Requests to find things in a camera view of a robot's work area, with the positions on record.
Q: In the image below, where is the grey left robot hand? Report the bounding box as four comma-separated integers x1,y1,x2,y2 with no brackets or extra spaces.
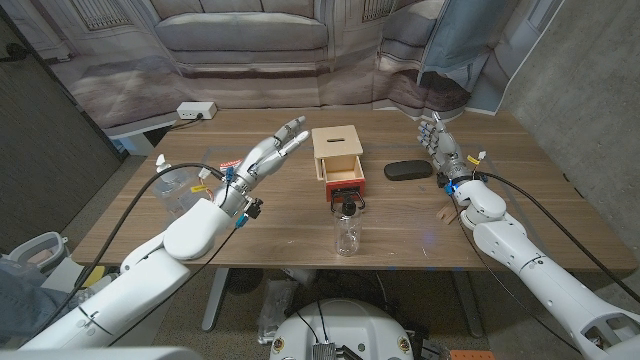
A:
214,116,311,216

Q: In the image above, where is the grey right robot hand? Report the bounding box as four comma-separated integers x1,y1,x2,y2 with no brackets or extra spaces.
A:
418,112,472,184

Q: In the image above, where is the small clear black-pump dispenser bottle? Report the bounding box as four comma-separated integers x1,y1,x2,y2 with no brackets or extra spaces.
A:
333,194,363,257

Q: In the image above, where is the black glasses case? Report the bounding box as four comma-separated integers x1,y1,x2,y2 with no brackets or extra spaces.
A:
383,159,434,182

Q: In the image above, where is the light wooden drawer box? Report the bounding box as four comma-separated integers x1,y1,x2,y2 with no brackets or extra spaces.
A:
311,124,365,181

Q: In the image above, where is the large clear white-pump dispenser bottle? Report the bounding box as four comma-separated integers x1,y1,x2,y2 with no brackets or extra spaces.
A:
152,153,216,231

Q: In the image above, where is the small wooden block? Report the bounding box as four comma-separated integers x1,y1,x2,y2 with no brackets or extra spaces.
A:
435,204,459,225

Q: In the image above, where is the white power strip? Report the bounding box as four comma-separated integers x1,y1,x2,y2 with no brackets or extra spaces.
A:
176,101,218,120

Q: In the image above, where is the black round floor object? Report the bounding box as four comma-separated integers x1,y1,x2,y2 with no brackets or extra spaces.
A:
224,268,265,296

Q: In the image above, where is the white low shelf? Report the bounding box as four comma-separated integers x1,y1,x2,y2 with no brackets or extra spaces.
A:
107,119,179,157

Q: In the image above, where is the printed living room backdrop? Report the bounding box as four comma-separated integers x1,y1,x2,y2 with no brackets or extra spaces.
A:
0,0,569,132

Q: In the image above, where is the grey metal table leg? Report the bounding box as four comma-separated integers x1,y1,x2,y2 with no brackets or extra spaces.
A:
452,272,485,339
201,268,230,333

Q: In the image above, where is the clear plastic bag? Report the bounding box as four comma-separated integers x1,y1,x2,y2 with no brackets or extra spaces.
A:
257,278,299,345

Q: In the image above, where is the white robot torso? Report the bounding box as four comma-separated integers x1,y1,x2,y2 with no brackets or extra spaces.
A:
269,298,415,360

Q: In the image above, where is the yellow black floor object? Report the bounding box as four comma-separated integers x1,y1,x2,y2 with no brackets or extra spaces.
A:
82,264,109,289

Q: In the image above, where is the orange box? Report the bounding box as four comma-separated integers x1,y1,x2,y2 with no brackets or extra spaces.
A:
449,349,496,360

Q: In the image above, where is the grey white plastic bin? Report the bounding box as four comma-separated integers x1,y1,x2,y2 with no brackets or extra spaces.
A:
7,231,69,274

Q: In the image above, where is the person leg in blue jeans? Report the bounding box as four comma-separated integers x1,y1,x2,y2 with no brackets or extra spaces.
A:
0,257,76,346

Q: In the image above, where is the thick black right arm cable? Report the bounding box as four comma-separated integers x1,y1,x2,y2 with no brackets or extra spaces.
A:
477,171,640,304

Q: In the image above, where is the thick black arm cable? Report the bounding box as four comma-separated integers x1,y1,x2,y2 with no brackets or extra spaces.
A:
477,171,640,304
29,162,226,341

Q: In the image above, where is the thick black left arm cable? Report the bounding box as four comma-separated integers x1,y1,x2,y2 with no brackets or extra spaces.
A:
29,162,226,341

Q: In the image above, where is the red-front drawer with black handle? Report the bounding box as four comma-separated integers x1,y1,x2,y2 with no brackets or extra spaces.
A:
320,155,367,214

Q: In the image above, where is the black wall hook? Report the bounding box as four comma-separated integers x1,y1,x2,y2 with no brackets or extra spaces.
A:
0,42,29,64

